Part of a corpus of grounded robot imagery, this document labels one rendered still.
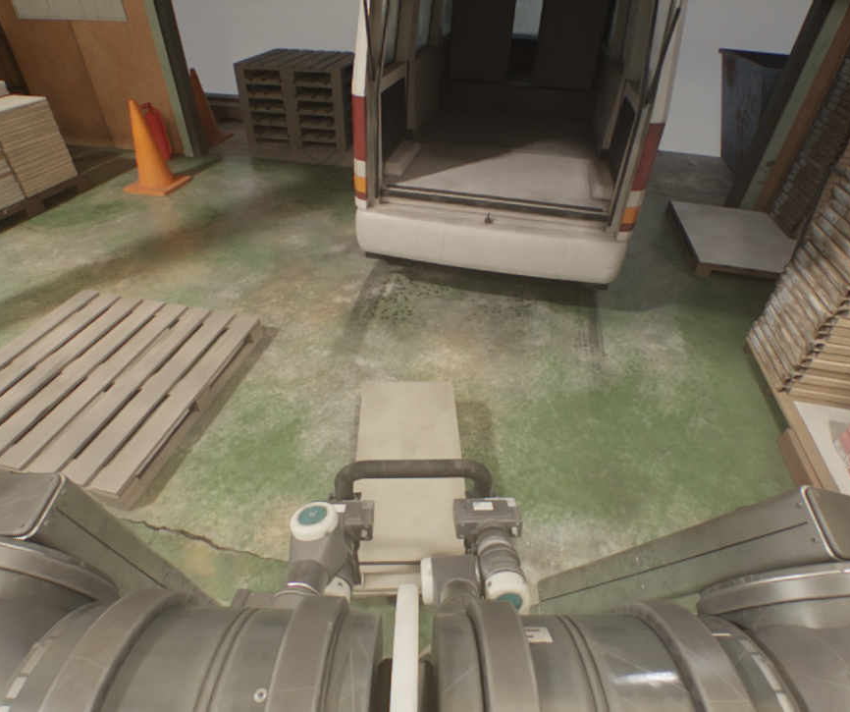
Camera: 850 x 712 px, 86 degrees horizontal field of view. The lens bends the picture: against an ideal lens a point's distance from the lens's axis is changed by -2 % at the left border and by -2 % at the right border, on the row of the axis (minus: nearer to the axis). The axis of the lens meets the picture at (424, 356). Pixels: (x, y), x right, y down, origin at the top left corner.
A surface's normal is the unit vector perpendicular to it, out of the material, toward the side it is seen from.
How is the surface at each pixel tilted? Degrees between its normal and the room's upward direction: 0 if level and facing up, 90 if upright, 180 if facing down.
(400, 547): 0
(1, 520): 8
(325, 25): 90
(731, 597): 72
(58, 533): 84
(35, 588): 48
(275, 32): 90
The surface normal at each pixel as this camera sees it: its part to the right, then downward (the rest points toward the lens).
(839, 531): 0.39, -0.55
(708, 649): 0.04, -0.95
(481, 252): -0.22, 0.62
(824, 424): 0.03, -0.76
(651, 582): -0.92, -0.25
